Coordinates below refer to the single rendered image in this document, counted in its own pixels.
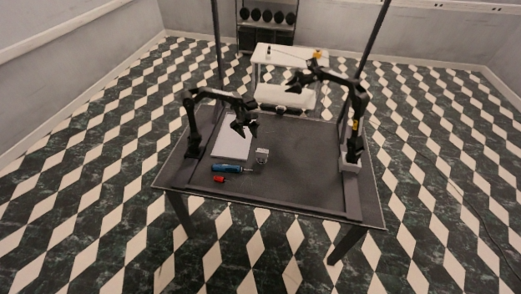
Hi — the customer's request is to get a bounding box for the red screwdriver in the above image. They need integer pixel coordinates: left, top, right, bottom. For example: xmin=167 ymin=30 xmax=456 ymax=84
xmin=214 ymin=176 xmax=230 ymax=183

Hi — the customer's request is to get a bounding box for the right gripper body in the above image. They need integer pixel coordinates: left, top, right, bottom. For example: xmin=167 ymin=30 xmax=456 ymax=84
xmin=230 ymin=111 xmax=260 ymax=129

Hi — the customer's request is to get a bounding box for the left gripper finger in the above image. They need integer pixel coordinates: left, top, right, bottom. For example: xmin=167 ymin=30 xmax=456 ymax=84
xmin=284 ymin=84 xmax=297 ymax=94
xmin=285 ymin=75 xmax=296 ymax=86

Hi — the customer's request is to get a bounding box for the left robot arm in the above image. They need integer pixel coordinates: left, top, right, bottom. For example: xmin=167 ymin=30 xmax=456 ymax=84
xmin=294 ymin=57 xmax=371 ymax=165

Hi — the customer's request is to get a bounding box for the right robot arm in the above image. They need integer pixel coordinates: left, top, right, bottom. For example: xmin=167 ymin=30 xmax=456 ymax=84
xmin=180 ymin=86 xmax=258 ymax=155

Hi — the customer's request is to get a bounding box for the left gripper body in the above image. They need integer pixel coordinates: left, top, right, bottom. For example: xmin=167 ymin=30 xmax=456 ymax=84
xmin=295 ymin=74 xmax=311 ymax=94

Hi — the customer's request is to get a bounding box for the white metal bracket with holes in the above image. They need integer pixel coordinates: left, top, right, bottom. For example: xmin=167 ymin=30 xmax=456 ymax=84
xmin=255 ymin=148 xmax=269 ymax=159

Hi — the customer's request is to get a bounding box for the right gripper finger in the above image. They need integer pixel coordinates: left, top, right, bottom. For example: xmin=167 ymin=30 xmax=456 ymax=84
xmin=233 ymin=124 xmax=245 ymax=139
xmin=250 ymin=124 xmax=259 ymax=139

